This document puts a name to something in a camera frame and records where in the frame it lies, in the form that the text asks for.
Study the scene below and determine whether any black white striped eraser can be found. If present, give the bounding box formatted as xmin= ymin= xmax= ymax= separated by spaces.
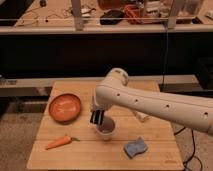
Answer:
xmin=90 ymin=110 xmax=104 ymax=125

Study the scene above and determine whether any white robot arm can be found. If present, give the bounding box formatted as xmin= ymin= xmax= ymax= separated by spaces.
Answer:
xmin=90 ymin=68 xmax=213 ymax=136

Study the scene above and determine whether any white ceramic cup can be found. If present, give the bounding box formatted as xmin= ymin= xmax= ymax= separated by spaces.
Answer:
xmin=96 ymin=116 xmax=115 ymax=141

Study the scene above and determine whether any orange toy carrot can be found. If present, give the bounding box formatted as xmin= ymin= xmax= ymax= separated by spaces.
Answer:
xmin=45 ymin=135 xmax=78 ymax=150

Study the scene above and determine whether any white tube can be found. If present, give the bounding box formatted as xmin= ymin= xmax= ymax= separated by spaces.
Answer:
xmin=133 ymin=111 xmax=149 ymax=122

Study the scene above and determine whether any blue sponge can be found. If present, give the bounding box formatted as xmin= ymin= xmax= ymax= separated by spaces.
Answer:
xmin=124 ymin=137 xmax=148 ymax=159

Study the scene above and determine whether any black bag on bench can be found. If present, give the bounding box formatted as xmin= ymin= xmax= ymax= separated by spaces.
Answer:
xmin=100 ymin=9 xmax=124 ymax=25

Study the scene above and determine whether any orange tool on bench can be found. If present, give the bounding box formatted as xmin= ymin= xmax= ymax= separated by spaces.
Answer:
xmin=124 ymin=5 xmax=144 ymax=24

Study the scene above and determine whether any grey left post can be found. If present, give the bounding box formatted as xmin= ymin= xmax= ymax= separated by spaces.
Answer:
xmin=71 ymin=0 xmax=84 ymax=31

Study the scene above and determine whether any grey post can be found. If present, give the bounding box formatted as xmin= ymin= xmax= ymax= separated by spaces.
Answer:
xmin=167 ymin=0 xmax=185 ymax=29
xmin=71 ymin=0 xmax=84 ymax=31

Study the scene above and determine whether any black cable on floor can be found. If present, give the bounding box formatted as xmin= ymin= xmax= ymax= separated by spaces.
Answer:
xmin=173 ymin=125 xmax=204 ymax=171

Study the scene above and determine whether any blue hanging cable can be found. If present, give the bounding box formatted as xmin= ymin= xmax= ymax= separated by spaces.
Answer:
xmin=162 ymin=20 xmax=169 ymax=91

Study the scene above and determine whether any grey right post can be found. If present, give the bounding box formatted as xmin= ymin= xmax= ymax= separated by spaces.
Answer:
xmin=167 ymin=0 xmax=185 ymax=29

